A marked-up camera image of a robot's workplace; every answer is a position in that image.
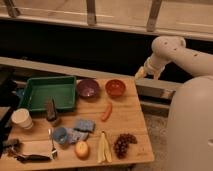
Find dark felt eraser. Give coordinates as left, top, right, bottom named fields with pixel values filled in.
left=45, top=99, right=57, bottom=122

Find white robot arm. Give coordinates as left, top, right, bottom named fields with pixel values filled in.
left=135, top=36, right=213, bottom=171

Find red bowl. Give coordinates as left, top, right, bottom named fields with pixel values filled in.
left=105, top=79, right=126, bottom=97

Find purple bowl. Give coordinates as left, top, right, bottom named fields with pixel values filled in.
left=77, top=79, right=100, bottom=98

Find orange toy carrot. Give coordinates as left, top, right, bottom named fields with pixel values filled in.
left=101, top=102, right=112, bottom=121

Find blue sponge cloth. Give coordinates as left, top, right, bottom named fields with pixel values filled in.
left=74, top=119, right=95, bottom=132

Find dark toy grapes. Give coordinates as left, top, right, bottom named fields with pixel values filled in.
left=113, top=133, right=137, bottom=159

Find green plastic tray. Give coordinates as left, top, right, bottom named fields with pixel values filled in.
left=19, top=76, right=76, bottom=112

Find yellow toy banana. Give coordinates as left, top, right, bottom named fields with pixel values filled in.
left=97, top=132, right=112, bottom=163

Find blue patterned packet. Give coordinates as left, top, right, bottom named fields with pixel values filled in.
left=66, top=128, right=89, bottom=144

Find yellow toy apple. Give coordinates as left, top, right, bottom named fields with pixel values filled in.
left=74, top=141, right=89, bottom=159

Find small metal can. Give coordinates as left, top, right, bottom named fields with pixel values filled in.
left=47, top=117, right=61, bottom=127

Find small blue cup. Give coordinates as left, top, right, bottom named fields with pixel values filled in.
left=53, top=127, right=68, bottom=145

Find metal spatula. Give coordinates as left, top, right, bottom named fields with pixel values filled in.
left=48, top=129, right=57, bottom=159

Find white paper cup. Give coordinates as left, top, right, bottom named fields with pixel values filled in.
left=11, top=108, right=33, bottom=129

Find dark handled tool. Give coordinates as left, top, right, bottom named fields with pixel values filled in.
left=8, top=148, right=51, bottom=163

